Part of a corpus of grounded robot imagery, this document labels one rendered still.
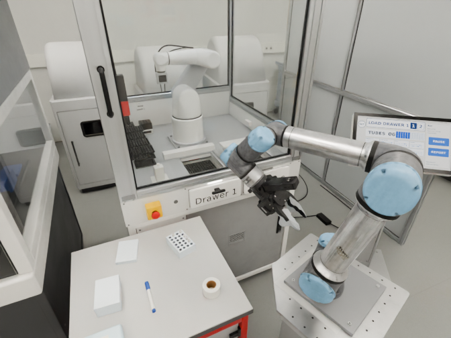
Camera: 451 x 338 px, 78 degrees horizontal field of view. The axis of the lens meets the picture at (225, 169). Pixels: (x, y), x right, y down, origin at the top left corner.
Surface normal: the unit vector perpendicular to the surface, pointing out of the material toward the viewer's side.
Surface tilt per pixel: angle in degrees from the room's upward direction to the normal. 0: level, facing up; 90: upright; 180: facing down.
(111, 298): 0
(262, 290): 0
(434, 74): 90
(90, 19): 90
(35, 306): 90
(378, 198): 80
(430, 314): 0
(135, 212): 90
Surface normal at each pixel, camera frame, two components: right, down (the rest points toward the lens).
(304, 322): 0.00, -0.86
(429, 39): -0.93, 0.19
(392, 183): -0.54, 0.29
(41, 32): 0.37, 0.47
